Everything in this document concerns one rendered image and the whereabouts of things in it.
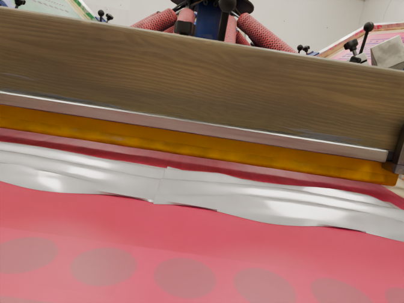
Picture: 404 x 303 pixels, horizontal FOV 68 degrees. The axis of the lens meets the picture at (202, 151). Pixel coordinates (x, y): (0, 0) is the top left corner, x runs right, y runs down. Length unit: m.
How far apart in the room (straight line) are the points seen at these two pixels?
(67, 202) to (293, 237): 0.12
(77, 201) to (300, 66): 0.19
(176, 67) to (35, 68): 0.11
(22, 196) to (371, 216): 0.20
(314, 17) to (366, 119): 4.47
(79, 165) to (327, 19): 4.67
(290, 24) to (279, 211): 4.48
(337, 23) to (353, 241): 4.69
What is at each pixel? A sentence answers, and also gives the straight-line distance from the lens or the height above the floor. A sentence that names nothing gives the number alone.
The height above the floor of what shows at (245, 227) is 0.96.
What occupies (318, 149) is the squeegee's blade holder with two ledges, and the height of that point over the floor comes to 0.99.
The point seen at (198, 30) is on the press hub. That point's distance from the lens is 1.09.
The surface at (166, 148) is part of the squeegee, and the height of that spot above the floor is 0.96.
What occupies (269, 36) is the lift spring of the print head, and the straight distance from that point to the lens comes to 0.94.
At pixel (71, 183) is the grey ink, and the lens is 0.18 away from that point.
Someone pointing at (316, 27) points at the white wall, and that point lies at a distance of 4.73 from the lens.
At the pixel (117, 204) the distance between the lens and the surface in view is 0.17.
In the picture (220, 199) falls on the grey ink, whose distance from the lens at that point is 0.18.
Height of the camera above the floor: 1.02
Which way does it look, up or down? 12 degrees down
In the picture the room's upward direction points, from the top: 9 degrees clockwise
